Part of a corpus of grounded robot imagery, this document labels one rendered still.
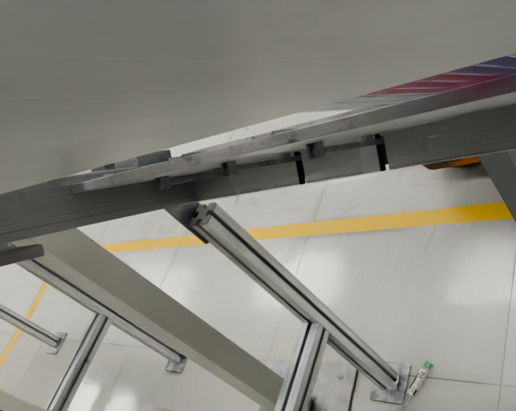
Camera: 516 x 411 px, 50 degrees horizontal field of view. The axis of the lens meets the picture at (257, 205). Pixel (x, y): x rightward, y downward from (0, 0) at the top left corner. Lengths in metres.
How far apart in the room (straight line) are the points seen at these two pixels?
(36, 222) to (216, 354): 0.56
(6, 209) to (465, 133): 0.47
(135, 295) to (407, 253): 0.73
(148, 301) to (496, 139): 0.66
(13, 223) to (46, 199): 0.05
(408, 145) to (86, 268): 0.56
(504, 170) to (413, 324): 0.41
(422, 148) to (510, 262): 0.78
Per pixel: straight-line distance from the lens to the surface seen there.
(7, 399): 1.51
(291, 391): 1.01
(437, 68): 0.16
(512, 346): 1.24
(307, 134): 0.42
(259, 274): 0.92
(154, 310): 1.02
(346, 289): 1.48
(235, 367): 1.16
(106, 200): 0.71
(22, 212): 0.65
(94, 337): 1.56
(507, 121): 0.56
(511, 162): 1.14
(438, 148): 0.58
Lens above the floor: 1.08
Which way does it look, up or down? 34 degrees down
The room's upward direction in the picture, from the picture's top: 45 degrees counter-clockwise
